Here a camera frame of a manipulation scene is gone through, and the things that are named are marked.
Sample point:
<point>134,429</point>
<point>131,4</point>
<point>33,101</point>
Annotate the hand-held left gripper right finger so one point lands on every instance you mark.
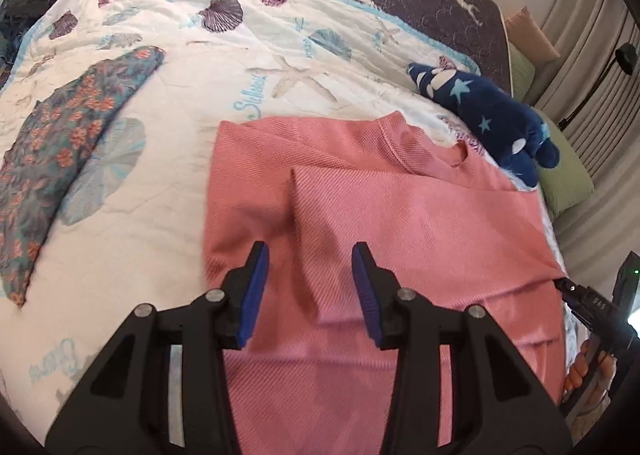
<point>364,285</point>

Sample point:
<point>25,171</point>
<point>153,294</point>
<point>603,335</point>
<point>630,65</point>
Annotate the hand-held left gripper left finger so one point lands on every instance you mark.
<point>256,285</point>

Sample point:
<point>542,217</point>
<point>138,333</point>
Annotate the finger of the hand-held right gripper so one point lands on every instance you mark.
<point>595,307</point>

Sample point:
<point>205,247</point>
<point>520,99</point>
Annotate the pink knit shirt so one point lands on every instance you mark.
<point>400,215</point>

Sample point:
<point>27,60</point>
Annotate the person's right hand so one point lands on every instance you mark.
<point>582,367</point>

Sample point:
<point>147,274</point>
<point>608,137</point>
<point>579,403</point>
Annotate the white seashell print blanket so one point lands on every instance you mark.
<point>165,215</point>

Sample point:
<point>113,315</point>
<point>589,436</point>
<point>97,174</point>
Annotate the large green pillow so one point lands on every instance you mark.
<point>565,180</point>

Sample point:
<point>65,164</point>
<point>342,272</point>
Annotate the navy star print garment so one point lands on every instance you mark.
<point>490,115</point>

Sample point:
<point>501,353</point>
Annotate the small green pillow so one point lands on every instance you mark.
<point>521,75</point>

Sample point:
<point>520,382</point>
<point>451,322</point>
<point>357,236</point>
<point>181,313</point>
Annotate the teal floral cloth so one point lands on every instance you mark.
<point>55,145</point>

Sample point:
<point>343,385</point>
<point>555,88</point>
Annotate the peach pillow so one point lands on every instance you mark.
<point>530,32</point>

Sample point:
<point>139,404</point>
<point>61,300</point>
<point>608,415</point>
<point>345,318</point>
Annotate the beige curtain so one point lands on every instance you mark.
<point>575,0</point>

